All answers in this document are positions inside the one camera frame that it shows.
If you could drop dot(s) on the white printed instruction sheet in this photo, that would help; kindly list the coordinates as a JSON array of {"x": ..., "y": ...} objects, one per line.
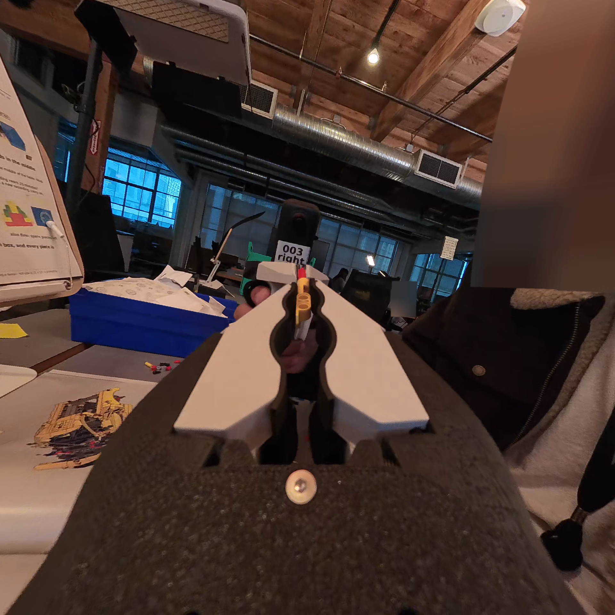
[{"x": 29, "y": 250}]

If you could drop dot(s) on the blue plastic bin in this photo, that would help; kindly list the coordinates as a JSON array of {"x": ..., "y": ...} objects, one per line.
[{"x": 134, "y": 331}]

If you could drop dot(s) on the tall paned window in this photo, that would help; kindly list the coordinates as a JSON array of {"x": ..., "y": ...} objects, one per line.
[{"x": 365, "y": 240}]

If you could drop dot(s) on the large paned window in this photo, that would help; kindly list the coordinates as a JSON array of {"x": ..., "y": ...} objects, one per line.
[{"x": 139, "y": 187}]

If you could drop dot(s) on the black metal post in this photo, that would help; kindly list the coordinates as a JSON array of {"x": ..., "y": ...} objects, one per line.
[{"x": 86, "y": 125}]

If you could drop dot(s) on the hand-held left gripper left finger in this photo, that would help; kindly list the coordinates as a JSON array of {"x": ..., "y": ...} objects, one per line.
[{"x": 230, "y": 379}]

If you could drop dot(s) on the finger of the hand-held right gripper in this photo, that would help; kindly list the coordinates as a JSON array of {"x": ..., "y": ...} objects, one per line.
[
  {"x": 274, "y": 271},
  {"x": 318, "y": 276}
]

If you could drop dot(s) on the crumpled white printed bags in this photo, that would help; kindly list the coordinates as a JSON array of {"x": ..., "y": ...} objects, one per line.
[{"x": 139, "y": 290}]

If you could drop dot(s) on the wooden metal jointed arm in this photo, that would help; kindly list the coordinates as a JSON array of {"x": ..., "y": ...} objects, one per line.
[{"x": 226, "y": 245}]

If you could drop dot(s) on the hanging bulb lamp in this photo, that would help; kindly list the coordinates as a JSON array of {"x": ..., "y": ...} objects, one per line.
[{"x": 373, "y": 57}]

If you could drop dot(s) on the wooden document stand with sheet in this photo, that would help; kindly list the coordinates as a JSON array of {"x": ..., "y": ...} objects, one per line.
[{"x": 72, "y": 250}]

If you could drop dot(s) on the yellow paper slip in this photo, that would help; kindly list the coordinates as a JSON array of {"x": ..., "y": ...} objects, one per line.
[{"x": 12, "y": 330}]

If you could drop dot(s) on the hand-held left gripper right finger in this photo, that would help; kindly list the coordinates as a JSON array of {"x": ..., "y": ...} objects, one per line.
[{"x": 374, "y": 379}]

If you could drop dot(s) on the silver ventilation duct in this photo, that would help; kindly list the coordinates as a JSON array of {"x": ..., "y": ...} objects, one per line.
[{"x": 346, "y": 144}]

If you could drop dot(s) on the white round ceiling speaker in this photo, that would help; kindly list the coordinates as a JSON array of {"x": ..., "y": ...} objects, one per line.
[{"x": 499, "y": 17}]

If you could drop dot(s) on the open instruction booklet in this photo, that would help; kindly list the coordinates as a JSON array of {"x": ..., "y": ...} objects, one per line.
[{"x": 48, "y": 480}]

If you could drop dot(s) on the white air vent grille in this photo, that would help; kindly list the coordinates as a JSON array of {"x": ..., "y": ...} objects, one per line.
[
  {"x": 438, "y": 168},
  {"x": 259, "y": 98}
]

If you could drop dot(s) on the pile of small coloured pins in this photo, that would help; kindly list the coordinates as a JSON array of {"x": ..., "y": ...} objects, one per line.
[{"x": 161, "y": 366}]

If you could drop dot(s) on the green plastic board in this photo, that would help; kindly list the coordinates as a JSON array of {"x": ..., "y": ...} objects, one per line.
[{"x": 250, "y": 274}]

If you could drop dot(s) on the person's right hand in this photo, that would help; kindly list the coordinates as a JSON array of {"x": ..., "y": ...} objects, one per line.
[{"x": 295, "y": 358}]

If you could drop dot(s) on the yellow connector brick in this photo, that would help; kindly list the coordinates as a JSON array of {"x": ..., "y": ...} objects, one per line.
[{"x": 303, "y": 302}]

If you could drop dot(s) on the white paper note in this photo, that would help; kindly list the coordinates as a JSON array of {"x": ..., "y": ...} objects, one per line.
[{"x": 449, "y": 248}]

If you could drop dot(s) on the black badge reel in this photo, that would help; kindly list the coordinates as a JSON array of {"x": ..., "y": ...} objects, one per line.
[{"x": 562, "y": 543}]

